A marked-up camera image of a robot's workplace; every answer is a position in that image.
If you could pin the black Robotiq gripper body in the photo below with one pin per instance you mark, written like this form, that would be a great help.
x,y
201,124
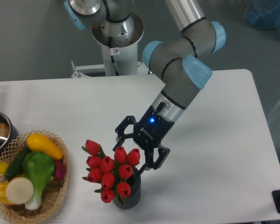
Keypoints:
x,y
149,131

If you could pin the red tulip bouquet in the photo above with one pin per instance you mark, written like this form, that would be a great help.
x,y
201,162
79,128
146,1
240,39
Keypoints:
x,y
110,173

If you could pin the dark grey ribbed vase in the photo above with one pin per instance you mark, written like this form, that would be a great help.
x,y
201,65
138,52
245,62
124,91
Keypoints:
x,y
135,192

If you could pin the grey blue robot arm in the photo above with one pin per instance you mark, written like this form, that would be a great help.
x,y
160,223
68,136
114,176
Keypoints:
x,y
177,64

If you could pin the red radish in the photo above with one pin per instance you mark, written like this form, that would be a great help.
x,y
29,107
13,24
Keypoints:
x,y
59,170

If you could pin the yellow squash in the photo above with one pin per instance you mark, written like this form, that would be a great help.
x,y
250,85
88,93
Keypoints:
x,y
42,143

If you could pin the green bok choy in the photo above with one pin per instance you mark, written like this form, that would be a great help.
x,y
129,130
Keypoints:
x,y
38,167

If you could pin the woven wicker basket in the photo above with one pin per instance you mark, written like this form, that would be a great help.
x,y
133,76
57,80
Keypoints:
x,y
53,194

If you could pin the dark green cucumber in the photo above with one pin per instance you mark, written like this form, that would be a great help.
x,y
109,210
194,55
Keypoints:
x,y
15,168

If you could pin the white round onion slice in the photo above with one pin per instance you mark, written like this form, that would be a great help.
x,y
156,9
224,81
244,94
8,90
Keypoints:
x,y
19,190

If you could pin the small yellow banana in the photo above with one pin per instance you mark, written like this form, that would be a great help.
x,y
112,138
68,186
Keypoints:
x,y
3,167

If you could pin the yellow bell pepper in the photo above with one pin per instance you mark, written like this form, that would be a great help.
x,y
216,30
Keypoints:
x,y
3,196

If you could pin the white metal base frame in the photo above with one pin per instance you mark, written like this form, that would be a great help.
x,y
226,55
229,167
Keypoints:
x,y
91,68

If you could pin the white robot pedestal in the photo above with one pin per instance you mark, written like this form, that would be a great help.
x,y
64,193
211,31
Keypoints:
x,y
119,44

